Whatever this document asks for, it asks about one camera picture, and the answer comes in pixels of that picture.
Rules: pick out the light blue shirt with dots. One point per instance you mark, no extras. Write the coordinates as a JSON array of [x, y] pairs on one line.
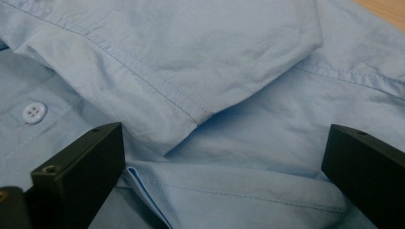
[[223, 63]]

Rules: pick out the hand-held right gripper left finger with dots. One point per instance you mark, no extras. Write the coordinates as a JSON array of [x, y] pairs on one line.
[[79, 171]]

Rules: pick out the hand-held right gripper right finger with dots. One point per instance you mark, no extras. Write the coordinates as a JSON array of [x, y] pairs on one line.
[[369, 171]]

